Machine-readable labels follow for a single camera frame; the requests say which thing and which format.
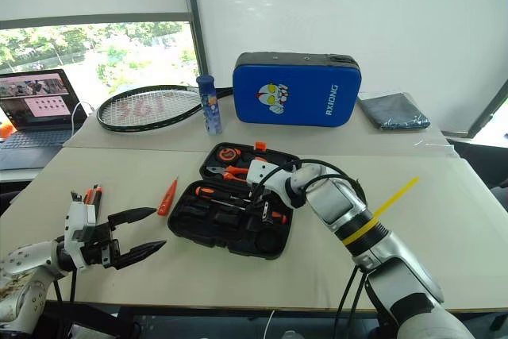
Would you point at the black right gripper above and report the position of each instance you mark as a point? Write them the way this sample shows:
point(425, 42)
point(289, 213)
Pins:
point(260, 195)

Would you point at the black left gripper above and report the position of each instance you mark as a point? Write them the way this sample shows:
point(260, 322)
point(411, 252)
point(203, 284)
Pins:
point(99, 245)

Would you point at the black plastic tool case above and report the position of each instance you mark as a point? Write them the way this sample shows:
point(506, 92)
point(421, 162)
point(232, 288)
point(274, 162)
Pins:
point(216, 232)

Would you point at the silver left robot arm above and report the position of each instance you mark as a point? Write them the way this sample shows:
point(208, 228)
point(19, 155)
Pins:
point(24, 263)

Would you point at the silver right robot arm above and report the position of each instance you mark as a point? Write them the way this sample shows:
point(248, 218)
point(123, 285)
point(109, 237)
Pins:
point(349, 212)

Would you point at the thin black screwdriver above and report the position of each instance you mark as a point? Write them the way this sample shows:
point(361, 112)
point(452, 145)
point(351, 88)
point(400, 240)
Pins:
point(230, 203)

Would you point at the orange black tape measure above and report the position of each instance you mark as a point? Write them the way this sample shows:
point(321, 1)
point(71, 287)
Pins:
point(227, 154)

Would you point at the black tennis racket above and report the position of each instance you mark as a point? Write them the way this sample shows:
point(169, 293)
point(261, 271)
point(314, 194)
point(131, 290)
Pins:
point(119, 122)

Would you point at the blue printed bottle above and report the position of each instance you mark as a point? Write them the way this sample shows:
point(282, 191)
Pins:
point(210, 106)

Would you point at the blue kick pad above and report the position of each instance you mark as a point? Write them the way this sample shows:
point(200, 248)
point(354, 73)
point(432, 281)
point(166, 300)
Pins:
point(295, 93)

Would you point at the yellow zip tie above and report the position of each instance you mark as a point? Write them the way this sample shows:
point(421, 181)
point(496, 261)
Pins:
point(391, 198)

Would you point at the dark grey laptop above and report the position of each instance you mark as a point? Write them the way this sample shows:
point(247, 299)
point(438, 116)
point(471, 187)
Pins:
point(33, 116)

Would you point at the grey folded cloth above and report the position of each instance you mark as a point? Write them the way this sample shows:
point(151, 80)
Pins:
point(393, 112)

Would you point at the small orange object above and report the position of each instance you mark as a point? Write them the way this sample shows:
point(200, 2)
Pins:
point(6, 131)

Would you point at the clear plastic tape strip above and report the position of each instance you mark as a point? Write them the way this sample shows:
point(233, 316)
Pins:
point(434, 144)

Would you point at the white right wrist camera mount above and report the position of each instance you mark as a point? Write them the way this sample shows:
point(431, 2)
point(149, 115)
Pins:
point(260, 174)

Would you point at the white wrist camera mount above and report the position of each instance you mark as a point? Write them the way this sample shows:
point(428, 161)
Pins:
point(77, 220)
point(260, 174)

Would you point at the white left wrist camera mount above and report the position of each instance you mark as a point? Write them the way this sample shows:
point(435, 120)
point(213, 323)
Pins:
point(77, 220)

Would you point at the dark window frame pillar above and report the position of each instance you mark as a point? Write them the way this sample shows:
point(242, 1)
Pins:
point(196, 17)

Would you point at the dark slanted frame strut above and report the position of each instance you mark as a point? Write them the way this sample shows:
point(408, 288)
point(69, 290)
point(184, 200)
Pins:
point(490, 106)

